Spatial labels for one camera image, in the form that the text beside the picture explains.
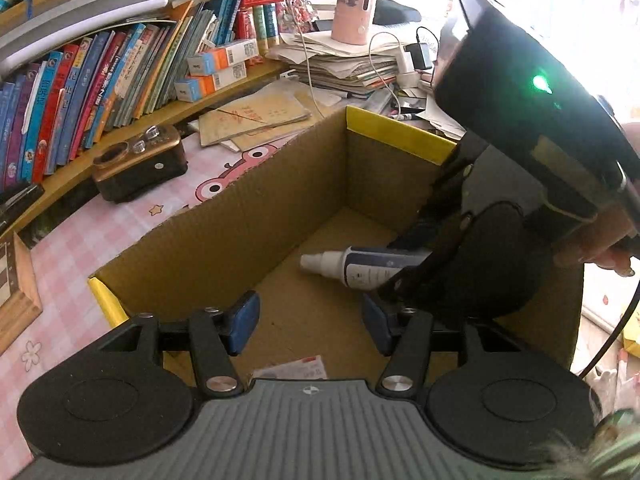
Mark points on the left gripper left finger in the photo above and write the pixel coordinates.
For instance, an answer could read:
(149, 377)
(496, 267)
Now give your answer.
(215, 336)

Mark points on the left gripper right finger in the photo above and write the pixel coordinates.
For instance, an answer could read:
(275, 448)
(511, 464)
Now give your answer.
(403, 335)

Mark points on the white blue spray bottle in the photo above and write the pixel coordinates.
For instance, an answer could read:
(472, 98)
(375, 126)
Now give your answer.
(361, 268)

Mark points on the right hand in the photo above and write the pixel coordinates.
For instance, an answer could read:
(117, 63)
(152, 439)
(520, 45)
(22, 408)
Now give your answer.
(595, 243)

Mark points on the yellow cardboard box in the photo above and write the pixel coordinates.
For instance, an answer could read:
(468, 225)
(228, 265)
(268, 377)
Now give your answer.
(354, 179)

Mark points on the stack of papers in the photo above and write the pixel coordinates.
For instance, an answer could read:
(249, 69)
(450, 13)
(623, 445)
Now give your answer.
(382, 63)

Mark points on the wooden chess board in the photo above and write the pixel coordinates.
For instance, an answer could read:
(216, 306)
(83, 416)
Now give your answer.
(19, 296)

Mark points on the brown paper notebooks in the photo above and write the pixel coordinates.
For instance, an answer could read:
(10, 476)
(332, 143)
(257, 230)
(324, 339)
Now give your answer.
(275, 111)

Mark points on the pink pen holder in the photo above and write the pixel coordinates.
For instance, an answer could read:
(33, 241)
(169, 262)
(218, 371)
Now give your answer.
(351, 21)

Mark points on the black stapler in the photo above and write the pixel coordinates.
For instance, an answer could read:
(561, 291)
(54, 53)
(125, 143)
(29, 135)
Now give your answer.
(16, 201)

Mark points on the orange white box lower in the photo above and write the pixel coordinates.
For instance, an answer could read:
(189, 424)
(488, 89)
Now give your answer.
(195, 88)

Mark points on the orange white box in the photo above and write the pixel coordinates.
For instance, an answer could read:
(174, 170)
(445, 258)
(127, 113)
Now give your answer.
(195, 88)
(214, 60)

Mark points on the orange white box upper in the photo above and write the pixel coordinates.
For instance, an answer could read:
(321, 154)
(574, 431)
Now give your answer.
(214, 60)

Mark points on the row of books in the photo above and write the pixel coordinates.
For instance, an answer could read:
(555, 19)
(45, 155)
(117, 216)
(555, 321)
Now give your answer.
(62, 103)

